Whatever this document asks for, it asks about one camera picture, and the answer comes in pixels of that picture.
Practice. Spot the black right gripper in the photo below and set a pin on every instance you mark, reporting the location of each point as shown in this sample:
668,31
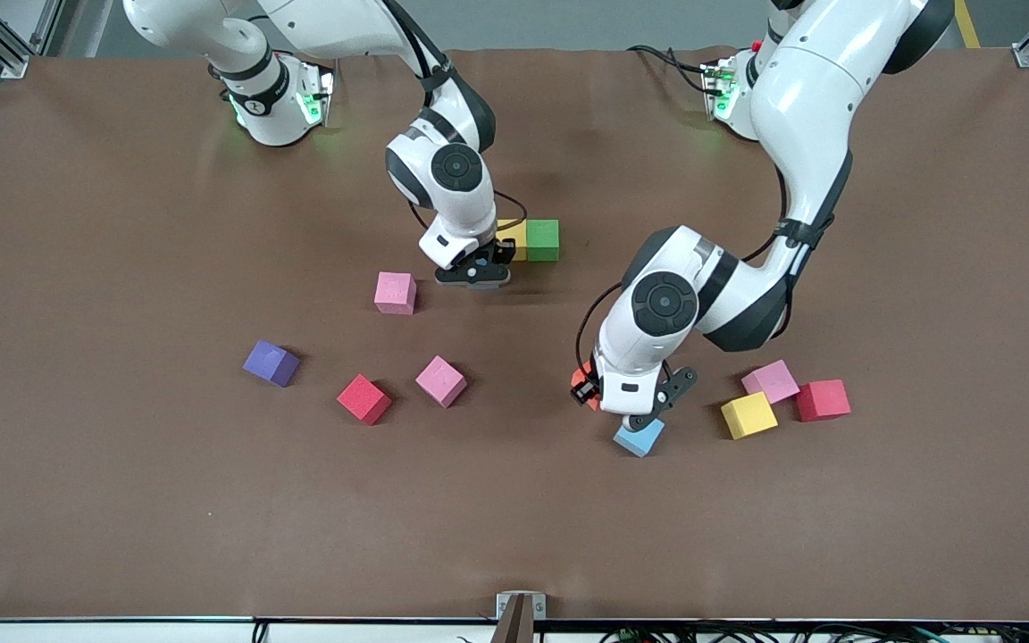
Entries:
503,249

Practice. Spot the orange foam cube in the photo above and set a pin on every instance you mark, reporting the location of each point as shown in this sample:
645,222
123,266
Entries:
581,371

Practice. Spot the yellow foam cube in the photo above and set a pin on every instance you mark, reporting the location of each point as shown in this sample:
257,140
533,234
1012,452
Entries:
748,415
519,232

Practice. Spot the green foam cube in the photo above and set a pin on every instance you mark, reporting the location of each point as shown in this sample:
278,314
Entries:
543,239

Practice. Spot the pink foam cube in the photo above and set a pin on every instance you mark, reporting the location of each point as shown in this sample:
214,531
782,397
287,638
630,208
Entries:
395,293
771,381
440,381

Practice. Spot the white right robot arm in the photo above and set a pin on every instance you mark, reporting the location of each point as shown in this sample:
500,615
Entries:
461,205

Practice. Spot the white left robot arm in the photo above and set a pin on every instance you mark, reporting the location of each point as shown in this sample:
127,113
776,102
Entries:
809,98

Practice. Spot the light blue foam cube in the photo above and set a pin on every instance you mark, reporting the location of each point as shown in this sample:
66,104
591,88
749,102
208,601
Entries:
639,439

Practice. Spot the red foam cube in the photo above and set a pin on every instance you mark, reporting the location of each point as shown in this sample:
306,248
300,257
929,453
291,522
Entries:
823,399
363,398

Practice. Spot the purple foam cube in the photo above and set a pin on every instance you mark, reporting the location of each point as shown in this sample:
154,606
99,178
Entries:
271,363

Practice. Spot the yellow floor tape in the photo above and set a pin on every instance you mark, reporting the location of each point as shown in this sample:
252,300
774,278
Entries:
970,37

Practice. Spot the grey metal bracket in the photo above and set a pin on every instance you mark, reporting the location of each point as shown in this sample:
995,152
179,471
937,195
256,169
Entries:
503,605

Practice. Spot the dark camera mount pole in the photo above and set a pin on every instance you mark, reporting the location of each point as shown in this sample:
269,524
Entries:
516,625

